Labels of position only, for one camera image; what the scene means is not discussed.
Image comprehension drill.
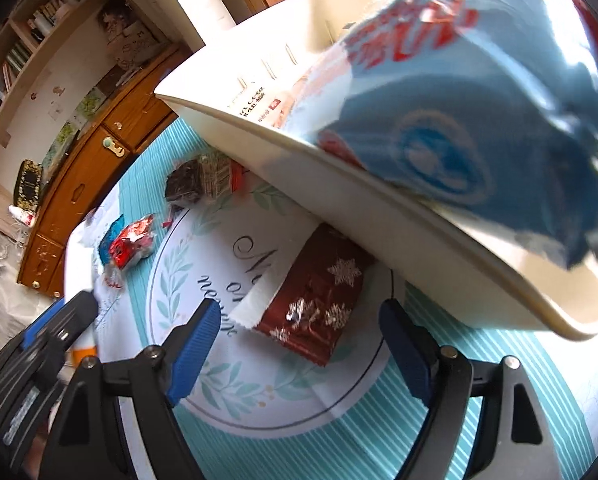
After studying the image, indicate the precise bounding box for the blue patterned tablecloth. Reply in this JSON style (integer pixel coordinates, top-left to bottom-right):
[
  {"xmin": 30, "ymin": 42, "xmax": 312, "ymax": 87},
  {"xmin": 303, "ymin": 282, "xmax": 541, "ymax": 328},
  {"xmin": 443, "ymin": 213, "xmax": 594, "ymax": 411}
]
[{"xmin": 64, "ymin": 120, "xmax": 598, "ymax": 479}]

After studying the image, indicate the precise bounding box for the blue foil candy pack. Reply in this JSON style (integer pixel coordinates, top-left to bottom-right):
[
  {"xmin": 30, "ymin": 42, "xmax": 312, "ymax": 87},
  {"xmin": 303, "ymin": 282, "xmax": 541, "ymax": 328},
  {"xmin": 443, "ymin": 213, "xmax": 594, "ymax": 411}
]
[{"xmin": 98, "ymin": 214, "xmax": 124, "ymax": 266}]

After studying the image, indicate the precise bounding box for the dark brownie pack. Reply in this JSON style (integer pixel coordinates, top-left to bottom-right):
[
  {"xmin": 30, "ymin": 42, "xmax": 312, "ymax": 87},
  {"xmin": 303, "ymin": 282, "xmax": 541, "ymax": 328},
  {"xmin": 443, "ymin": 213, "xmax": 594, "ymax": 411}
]
[{"xmin": 165, "ymin": 150, "xmax": 245, "ymax": 207}]

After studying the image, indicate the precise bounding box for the red candy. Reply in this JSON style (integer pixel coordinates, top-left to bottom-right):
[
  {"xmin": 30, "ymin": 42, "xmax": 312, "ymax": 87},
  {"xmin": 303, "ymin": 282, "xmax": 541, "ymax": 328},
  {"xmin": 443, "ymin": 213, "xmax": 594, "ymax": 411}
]
[{"xmin": 104, "ymin": 214, "xmax": 155, "ymax": 289}]

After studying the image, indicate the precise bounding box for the black gold ornate box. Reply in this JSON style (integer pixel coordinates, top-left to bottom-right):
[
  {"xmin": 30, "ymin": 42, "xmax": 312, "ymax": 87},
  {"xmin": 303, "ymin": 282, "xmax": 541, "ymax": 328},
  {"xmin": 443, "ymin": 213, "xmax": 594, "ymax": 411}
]
[{"xmin": 12, "ymin": 159, "xmax": 42, "ymax": 214}]

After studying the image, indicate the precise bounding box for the white plastic storage bin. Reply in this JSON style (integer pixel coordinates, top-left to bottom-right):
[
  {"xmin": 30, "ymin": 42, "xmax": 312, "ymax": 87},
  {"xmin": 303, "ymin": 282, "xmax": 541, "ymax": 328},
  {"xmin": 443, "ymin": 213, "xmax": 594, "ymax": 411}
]
[{"xmin": 156, "ymin": 0, "xmax": 598, "ymax": 340}]

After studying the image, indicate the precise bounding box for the wooden desk with drawers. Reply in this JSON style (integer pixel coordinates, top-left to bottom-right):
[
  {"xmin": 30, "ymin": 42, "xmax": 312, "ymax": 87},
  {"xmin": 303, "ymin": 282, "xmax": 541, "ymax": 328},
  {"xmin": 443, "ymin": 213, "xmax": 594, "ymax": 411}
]
[{"xmin": 17, "ymin": 44, "xmax": 192, "ymax": 298}]

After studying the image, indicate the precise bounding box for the white red small bottle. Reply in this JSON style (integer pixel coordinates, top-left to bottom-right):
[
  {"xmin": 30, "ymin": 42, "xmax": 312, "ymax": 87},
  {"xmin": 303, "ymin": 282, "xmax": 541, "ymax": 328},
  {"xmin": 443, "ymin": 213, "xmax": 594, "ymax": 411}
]
[{"xmin": 8, "ymin": 205, "xmax": 35, "ymax": 228}]

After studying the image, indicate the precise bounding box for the red Lipo biscuit bag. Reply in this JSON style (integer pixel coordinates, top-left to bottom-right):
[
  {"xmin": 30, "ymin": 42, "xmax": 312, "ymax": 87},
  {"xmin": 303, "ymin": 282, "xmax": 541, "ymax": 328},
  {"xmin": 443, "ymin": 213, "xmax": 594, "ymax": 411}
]
[{"xmin": 231, "ymin": 222, "xmax": 375, "ymax": 366}]

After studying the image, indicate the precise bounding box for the red blue cookie roll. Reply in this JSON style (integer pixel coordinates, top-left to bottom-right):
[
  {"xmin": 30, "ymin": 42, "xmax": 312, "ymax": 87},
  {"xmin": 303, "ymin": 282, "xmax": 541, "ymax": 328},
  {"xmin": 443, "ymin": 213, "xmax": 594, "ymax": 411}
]
[{"xmin": 279, "ymin": 0, "xmax": 598, "ymax": 269}]

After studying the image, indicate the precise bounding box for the orange oats bar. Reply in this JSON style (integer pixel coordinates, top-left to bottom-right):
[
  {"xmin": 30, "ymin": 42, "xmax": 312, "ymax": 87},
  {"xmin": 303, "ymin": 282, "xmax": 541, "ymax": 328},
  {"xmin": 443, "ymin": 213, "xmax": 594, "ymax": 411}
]
[{"xmin": 69, "ymin": 327, "xmax": 98, "ymax": 368}]

